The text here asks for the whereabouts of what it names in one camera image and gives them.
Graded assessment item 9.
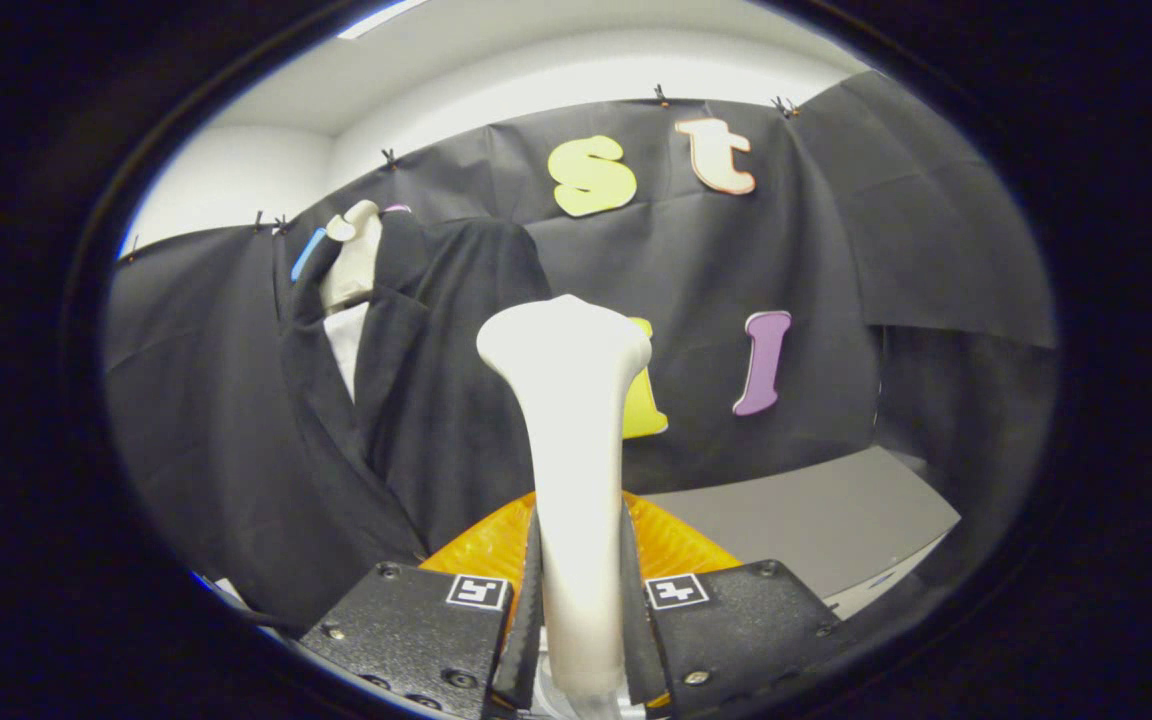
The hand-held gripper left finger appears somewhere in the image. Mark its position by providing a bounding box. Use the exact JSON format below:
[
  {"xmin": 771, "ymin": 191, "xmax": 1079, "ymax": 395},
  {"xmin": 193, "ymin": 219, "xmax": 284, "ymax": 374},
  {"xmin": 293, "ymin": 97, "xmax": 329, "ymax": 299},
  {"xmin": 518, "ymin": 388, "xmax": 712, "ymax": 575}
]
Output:
[{"xmin": 298, "ymin": 490, "xmax": 544, "ymax": 720}]

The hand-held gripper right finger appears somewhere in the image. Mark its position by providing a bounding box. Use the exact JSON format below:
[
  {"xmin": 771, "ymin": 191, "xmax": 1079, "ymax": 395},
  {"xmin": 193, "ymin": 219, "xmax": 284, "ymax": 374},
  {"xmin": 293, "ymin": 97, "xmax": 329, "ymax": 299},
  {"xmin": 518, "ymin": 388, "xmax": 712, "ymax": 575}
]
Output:
[{"xmin": 620, "ymin": 490, "xmax": 862, "ymax": 720}]

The black blazer jacket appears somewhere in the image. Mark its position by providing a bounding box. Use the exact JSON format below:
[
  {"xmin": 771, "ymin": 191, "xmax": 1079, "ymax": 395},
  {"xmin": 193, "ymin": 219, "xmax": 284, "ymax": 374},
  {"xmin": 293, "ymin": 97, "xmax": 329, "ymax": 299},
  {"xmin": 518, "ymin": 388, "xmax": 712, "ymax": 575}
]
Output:
[{"xmin": 276, "ymin": 208, "xmax": 554, "ymax": 631}]

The white garment steamer head with hose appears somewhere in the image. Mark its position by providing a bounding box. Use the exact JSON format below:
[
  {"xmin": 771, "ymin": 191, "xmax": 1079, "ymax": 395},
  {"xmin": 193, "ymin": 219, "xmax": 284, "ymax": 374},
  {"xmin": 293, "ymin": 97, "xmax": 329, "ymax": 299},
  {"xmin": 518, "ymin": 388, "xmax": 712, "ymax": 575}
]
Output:
[{"xmin": 476, "ymin": 294, "xmax": 654, "ymax": 720}]

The beige cabinet with grey top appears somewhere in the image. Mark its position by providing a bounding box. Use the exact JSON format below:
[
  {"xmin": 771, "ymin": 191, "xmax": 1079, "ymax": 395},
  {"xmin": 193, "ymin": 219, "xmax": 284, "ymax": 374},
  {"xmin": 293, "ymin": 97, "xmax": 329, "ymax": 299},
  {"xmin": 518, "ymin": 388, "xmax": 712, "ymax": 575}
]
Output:
[{"xmin": 636, "ymin": 445, "xmax": 962, "ymax": 621}]

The black backdrop cloth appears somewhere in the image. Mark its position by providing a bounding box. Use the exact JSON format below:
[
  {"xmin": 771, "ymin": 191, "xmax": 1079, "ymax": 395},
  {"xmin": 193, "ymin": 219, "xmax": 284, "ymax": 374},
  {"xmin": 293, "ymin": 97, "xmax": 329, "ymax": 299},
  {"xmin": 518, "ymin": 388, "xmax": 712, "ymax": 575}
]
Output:
[{"xmin": 104, "ymin": 70, "xmax": 1059, "ymax": 641}]

